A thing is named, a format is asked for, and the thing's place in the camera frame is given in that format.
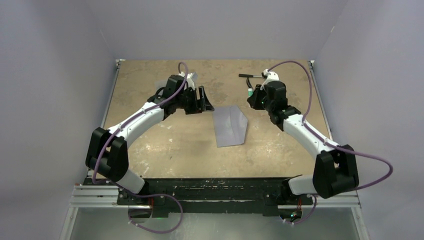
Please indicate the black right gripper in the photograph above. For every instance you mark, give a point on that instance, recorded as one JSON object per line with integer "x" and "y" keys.
{"x": 253, "y": 100}

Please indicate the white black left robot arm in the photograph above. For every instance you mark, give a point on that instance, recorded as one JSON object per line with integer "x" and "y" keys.
{"x": 107, "y": 153}

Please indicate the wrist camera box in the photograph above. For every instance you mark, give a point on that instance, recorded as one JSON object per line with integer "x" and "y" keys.
{"x": 191, "y": 80}
{"x": 269, "y": 76}

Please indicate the black handled hammer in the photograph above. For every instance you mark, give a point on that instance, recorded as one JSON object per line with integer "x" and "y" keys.
{"x": 243, "y": 75}

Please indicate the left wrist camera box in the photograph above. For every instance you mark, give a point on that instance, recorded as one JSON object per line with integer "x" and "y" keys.
{"x": 191, "y": 80}

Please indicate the clear plastic screw box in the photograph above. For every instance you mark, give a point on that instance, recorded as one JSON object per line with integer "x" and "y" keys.
{"x": 162, "y": 83}

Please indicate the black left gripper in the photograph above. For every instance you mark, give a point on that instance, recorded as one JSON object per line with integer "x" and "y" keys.
{"x": 199, "y": 105}

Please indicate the black aluminium base frame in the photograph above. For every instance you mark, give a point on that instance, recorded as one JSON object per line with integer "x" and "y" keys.
{"x": 268, "y": 196}

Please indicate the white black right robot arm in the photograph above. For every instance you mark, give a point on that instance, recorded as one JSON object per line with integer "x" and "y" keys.
{"x": 335, "y": 169}

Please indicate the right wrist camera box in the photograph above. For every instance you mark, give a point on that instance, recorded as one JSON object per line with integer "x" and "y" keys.
{"x": 269, "y": 76}

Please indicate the black handled pliers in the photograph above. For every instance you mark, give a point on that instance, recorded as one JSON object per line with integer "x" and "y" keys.
{"x": 248, "y": 83}

